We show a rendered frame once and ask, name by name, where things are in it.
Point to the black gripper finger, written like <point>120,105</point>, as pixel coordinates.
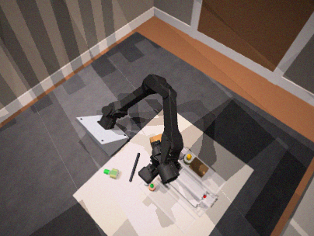
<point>148,166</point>

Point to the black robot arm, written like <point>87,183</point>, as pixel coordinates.
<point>171,139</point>

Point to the orange box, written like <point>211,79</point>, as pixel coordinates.
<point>155,138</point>

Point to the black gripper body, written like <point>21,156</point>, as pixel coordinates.
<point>149,175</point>

